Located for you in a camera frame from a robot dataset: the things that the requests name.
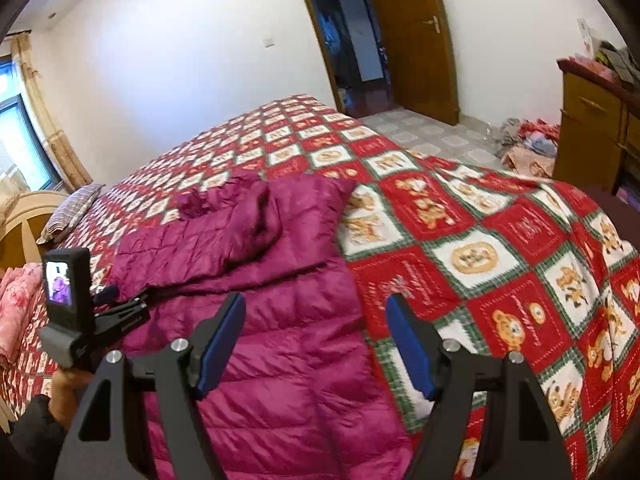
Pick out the wooden headboard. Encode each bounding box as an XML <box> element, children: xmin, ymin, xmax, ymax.
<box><xmin>0</xmin><ymin>190</ymin><xmax>71</xmax><ymax>272</ymax></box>

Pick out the wooden dresser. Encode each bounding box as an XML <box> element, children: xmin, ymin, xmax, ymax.
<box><xmin>552</xmin><ymin>59</ymin><xmax>640</xmax><ymax>196</ymax></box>

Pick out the wooden door frame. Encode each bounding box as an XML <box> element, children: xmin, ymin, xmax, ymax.
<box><xmin>290</xmin><ymin>0</ymin><xmax>347</xmax><ymax>111</ymax></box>

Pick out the purple down jacket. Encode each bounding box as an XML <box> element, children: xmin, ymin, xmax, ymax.
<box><xmin>107</xmin><ymin>170</ymin><xmax>416</xmax><ymax>480</ymax></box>

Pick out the pile of clothes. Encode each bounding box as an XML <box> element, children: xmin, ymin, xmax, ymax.
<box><xmin>500</xmin><ymin>117</ymin><xmax>562</xmax><ymax>178</ymax></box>

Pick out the striped pillow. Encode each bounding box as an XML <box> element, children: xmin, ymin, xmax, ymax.
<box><xmin>36</xmin><ymin>183</ymin><xmax>106</xmax><ymax>246</ymax></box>

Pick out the beige curtain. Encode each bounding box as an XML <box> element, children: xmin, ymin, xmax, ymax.
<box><xmin>11</xmin><ymin>32</ymin><xmax>93</xmax><ymax>192</ymax></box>

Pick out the paper on wall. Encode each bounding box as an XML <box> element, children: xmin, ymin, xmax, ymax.
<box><xmin>577</xmin><ymin>19</ymin><xmax>597</xmax><ymax>56</ymax></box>

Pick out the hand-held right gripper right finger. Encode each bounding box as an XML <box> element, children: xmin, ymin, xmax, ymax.
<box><xmin>385</xmin><ymin>294</ymin><xmax>573</xmax><ymax>480</ymax></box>

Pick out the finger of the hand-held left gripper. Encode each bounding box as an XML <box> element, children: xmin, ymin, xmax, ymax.
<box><xmin>95</xmin><ymin>292</ymin><xmax>151</xmax><ymax>317</ymax></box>
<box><xmin>91</xmin><ymin>285</ymin><xmax>121</xmax><ymax>307</ymax></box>

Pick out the window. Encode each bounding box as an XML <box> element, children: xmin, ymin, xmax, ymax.
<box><xmin>0</xmin><ymin>55</ymin><xmax>57</xmax><ymax>192</ymax></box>

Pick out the red bear-print patchwork blanket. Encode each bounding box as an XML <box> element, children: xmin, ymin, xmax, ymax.
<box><xmin>0</xmin><ymin>94</ymin><xmax>640</xmax><ymax>480</ymax></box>

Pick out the wooden door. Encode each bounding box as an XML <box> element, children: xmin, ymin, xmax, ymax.
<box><xmin>359</xmin><ymin>0</ymin><xmax>460</xmax><ymax>126</ymax></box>

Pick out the clutter on dresser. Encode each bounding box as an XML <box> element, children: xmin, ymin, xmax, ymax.
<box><xmin>575</xmin><ymin>40</ymin><xmax>640</xmax><ymax>87</ymax></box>

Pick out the person's left hand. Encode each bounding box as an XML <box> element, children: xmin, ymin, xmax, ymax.
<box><xmin>50</xmin><ymin>367</ymin><xmax>97</xmax><ymax>423</ymax></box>

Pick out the person's left forearm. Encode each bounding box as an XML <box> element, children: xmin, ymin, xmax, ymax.
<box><xmin>7</xmin><ymin>392</ymin><xmax>68</xmax><ymax>480</ymax></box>

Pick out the pink floral quilt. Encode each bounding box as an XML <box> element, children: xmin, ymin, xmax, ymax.
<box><xmin>0</xmin><ymin>262</ymin><xmax>47</xmax><ymax>363</ymax></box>

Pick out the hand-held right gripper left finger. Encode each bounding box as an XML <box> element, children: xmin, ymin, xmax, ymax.
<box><xmin>52</xmin><ymin>292</ymin><xmax>247</xmax><ymax>480</ymax></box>

